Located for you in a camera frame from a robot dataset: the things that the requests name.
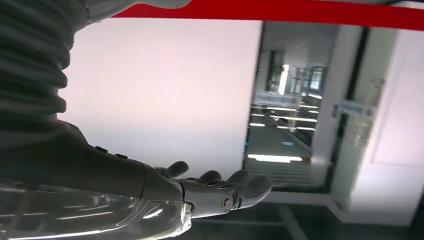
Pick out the dark framed glass panel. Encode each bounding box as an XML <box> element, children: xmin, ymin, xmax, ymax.
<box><xmin>241</xmin><ymin>20</ymin><xmax>334</xmax><ymax>195</ymax></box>

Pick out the glass door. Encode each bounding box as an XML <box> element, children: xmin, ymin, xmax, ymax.
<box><xmin>331</xmin><ymin>28</ymin><xmax>398</xmax><ymax>213</ymax></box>

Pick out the metal door handle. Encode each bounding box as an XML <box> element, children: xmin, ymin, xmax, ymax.
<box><xmin>353</xmin><ymin>77</ymin><xmax>386</xmax><ymax>149</ymax></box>

